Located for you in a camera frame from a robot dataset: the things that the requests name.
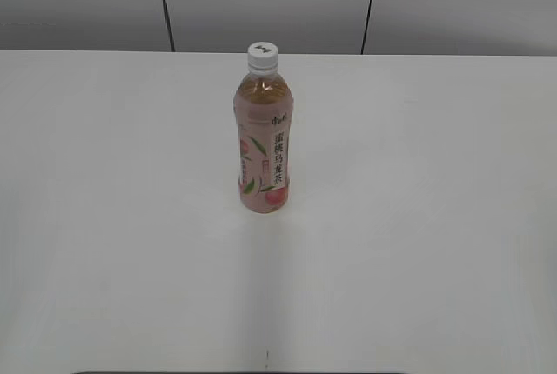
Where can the peach oolong tea bottle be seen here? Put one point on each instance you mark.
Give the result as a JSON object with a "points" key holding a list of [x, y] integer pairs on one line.
{"points": [[263, 108]]}

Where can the white bottle cap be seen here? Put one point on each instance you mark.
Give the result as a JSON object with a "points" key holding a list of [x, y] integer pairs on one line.
{"points": [[263, 58]]}

